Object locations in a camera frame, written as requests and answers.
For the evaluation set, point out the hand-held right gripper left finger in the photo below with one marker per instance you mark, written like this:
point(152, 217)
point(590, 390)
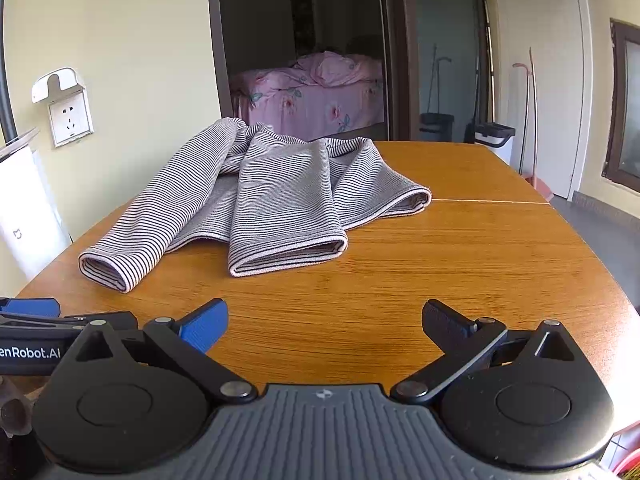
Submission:
point(205, 326)

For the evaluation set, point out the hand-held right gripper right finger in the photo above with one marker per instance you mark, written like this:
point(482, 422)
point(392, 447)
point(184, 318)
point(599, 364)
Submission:
point(444, 325)

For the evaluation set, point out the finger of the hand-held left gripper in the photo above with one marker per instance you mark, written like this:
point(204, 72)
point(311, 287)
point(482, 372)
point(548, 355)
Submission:
point(30, 307)

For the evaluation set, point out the grey striped shirt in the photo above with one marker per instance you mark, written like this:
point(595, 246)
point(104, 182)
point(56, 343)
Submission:
point(280, 200)

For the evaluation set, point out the person's left hand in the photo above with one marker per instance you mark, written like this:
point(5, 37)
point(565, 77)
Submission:
point(12, 410)

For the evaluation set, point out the white air purifier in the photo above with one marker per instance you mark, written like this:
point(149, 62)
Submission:
point(25, 210)

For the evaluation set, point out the red dustpan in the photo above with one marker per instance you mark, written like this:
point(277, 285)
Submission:
point(544, 190)

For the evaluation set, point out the white bin with black lid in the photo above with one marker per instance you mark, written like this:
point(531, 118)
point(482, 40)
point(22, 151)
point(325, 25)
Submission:
point(492, 140)

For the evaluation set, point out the black trash bin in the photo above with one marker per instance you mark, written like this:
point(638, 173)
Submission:
point(436, 127)

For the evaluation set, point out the wooden stick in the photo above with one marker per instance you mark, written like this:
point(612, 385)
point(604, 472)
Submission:
point(535, 125)

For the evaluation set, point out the black pipe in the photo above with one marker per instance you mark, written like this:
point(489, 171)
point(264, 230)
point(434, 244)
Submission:
point(6, 85)

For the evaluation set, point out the red plastic item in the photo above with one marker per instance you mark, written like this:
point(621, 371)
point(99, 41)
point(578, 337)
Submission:
point(629, 467)

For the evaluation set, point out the bed with pink floral sheet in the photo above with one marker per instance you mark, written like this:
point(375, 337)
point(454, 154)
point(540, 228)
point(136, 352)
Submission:
point(305, 105)

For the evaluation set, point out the white door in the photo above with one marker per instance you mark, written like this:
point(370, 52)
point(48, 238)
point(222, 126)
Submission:
point(555, 85)

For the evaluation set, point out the dark mop poles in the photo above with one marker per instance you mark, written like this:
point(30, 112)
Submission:
point(486, 50)

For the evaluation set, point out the crumpled pink quilt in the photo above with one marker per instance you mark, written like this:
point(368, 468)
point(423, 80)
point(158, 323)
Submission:
point(335, 67)

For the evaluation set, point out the brown framed window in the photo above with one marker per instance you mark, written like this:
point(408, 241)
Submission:
point(620, 100)

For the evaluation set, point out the white wall socket with cover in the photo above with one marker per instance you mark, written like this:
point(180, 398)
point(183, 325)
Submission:
point(70, 117)

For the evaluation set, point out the brown door frame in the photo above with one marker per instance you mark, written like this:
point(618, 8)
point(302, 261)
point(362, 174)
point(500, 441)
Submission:
point(400, 35)

